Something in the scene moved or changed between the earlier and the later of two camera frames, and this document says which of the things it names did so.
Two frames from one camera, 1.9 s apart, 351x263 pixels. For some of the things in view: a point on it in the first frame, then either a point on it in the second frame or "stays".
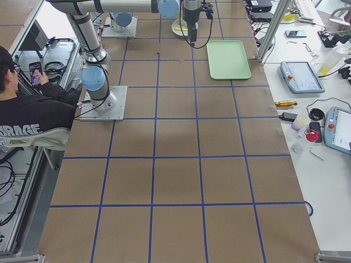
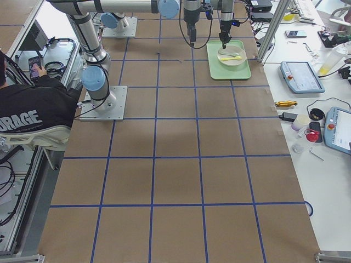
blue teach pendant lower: [337, 129] stays
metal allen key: [316, 154] stays
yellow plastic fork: [179, 28] -> [231, 58]
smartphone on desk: [296, 34] stays
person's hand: [44, 78] -> [41, 72]
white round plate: [176, 29] -> [232, 55]
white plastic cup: [301, 121] stays
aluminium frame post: [273, 29] stays
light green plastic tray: [228, 59] stays
